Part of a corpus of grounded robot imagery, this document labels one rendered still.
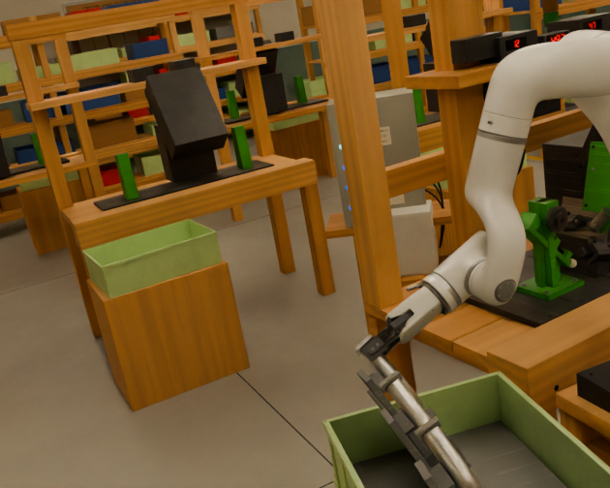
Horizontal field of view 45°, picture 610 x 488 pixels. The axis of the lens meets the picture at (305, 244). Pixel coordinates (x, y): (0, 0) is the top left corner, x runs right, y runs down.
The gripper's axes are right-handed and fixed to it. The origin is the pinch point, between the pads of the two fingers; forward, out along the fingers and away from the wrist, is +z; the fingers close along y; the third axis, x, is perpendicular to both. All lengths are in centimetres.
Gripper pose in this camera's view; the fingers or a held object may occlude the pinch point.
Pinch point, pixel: (374, 350)
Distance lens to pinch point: 141.5
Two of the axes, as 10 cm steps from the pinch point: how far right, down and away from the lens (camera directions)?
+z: -7.6, 6.4, -1.2
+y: -1.5, -3.6, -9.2
